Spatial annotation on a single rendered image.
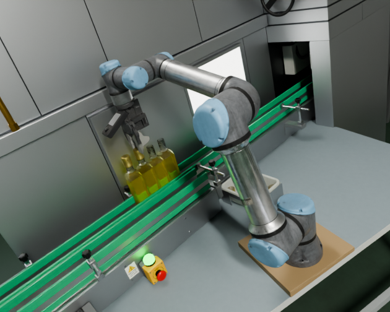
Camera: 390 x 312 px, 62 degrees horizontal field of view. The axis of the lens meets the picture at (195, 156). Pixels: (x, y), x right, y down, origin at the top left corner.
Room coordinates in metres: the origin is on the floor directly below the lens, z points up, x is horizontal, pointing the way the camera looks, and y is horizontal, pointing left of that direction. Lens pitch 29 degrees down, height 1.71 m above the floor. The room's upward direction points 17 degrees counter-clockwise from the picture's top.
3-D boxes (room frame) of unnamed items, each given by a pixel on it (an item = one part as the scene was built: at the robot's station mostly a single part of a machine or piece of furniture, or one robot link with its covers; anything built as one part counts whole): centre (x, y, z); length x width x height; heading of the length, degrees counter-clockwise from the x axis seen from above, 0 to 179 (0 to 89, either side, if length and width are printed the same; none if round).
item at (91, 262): (0.83, 0.43, 0.94); 0.07 x 0.04 x 0.13; 34
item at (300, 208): (0.80, -0.26, 0.94); 0.13 x 0.12 x 0.14; 129
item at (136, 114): (1.20, 0.19, 1.29); 0.09 x 0.08 x 0.12; 124
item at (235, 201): (1.20, -0.18, 0.79); 0.27 x 0.17 x 0.08; 34
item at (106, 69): (1.19, 0.20, 1.45); 0.09 x 0.08 x 0.11; 39
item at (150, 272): (0.91, 0.27, 0.79); 0.07 x 0.07 x 0.07; 34
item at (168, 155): (1.24, 0.12, 0.99); 0.06 x 0.06 x 0.21; 34
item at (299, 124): (1.56, -0.58, 0.90); 0.17 x 0.05 x 0.23; 34
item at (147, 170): (1.18, 0.21, 0.99); 0.06 x 0.06 x 0.21; 34
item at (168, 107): (1.50, -0.02, 1.15); 0.90 x 0.03 x 0.34; 124
